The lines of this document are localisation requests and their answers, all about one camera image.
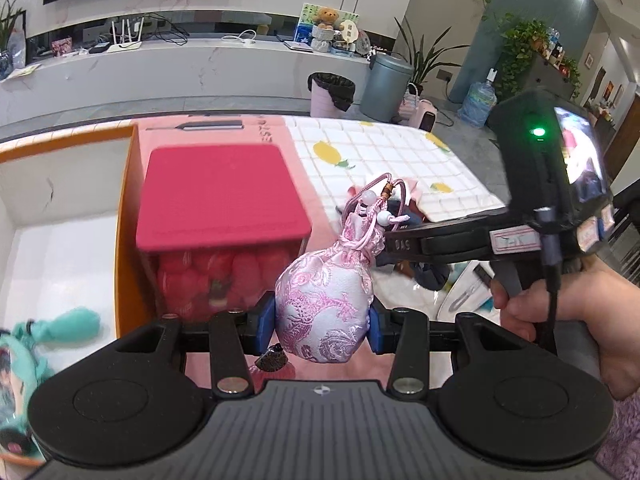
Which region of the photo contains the marble console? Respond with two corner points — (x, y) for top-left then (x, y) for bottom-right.
(0, 25), (381, 133)

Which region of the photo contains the dark cabinet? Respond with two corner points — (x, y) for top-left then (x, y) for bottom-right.
(505, 52), (576, 106)

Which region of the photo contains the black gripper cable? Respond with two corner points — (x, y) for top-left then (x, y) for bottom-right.
(532, 205), (566, 346)

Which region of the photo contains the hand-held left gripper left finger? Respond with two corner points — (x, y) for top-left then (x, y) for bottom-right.
(115, 295), (277, 397)

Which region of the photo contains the tall leafy potted plant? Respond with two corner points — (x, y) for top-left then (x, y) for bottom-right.
(392, 15), (467, 97)

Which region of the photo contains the green plant in glass vase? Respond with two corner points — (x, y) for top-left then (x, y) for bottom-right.
(0, 0), (33, 81)

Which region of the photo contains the green poster card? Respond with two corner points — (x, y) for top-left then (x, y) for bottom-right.
(297, 2), (361, 47)

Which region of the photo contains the navy cloth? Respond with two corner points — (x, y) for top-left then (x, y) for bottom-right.
(411, 261), (452, 292)

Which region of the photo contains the pink space heater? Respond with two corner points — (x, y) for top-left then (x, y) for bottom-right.
(411, 99), (439, 134)

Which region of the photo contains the teddy bear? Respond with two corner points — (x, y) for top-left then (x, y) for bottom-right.
(312, 6), (342, 32)

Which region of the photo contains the water jug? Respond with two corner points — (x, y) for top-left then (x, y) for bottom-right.
(460, 67), (501, 129)

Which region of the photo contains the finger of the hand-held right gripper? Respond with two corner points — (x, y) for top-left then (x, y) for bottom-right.
(382, 209), (512, 264)

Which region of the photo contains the pink bin black liner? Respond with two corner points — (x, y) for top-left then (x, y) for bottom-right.
(307, 72), (357, 119)

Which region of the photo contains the red box clear front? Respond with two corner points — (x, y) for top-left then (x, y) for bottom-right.
(135, 144), (313, 321)

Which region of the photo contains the pink brocade pouch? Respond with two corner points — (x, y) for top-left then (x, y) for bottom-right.
(255, 172), (418, 373)

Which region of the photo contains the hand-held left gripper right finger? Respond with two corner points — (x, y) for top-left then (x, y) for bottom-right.
(368, 304), (517, 396)

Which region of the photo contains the printed tablecloth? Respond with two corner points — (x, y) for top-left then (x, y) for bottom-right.
(135, 112), (511, 391)

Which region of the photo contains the white router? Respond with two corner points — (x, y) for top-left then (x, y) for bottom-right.
(106, 17), (147, 54)

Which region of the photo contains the orange cardboard box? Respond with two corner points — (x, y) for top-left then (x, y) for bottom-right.
(0, 124), (146, 461)

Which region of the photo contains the teal plush doll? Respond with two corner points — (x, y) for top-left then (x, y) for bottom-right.
(0, 307), (103, 461)

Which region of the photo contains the white charger cable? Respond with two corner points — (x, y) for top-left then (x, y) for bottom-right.
(221, 30), (258, 47)

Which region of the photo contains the grey trash can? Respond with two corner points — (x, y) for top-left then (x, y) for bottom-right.
(360, 52), (416, 123)

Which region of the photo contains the person's right hand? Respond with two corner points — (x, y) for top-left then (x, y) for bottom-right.
(490, 257), (640, 401)

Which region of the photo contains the pink woven basket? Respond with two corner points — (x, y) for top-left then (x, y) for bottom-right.
(397, 82), (423, 121)

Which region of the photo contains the bushy green plant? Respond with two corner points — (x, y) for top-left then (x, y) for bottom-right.
(500, 19), (583, 101)

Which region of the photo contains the clear plastic bag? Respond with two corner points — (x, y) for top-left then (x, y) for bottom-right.
(380, 260), (501, 326)

